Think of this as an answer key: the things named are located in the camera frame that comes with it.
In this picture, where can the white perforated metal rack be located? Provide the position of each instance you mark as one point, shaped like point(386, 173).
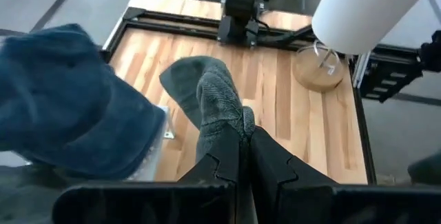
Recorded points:
point(156, 155)

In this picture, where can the blue denim cap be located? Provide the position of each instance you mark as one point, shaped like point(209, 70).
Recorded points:
point(69, 96)

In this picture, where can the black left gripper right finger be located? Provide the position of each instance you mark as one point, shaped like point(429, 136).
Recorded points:
point(272, 169)

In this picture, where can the white shade wooden base lamp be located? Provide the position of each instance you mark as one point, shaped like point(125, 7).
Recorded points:
point(361, 10)

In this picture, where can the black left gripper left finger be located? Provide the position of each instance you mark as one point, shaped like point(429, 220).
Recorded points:
point(224, 162)

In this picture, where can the black aluminium table frame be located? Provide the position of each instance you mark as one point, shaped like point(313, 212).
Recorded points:
point(362, 131)

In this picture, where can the black slotted bracket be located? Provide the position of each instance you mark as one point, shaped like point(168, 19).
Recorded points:
point(389, 76)

